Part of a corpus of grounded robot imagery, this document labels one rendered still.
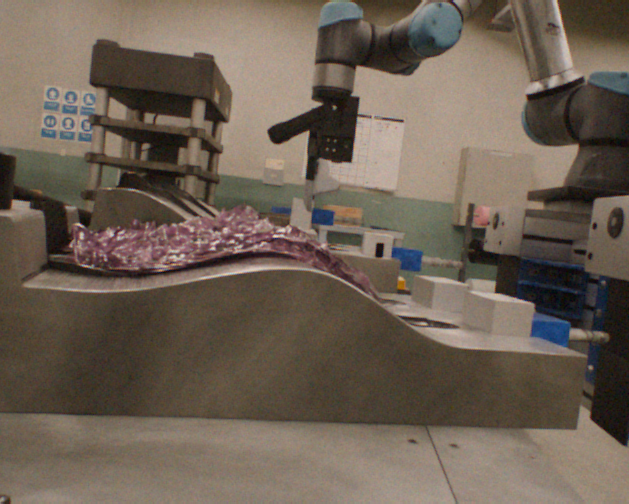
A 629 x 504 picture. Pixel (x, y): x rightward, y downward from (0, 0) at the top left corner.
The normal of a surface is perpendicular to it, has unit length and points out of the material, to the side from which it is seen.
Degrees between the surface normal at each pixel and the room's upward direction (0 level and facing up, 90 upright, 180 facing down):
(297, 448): 0
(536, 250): 90
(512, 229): 90
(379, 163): 90
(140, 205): 90
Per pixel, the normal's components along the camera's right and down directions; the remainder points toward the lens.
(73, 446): 0.12, -0.99
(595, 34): 0.03, 0.06
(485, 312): -0.96, -0.11
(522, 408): 0.25, 0.08
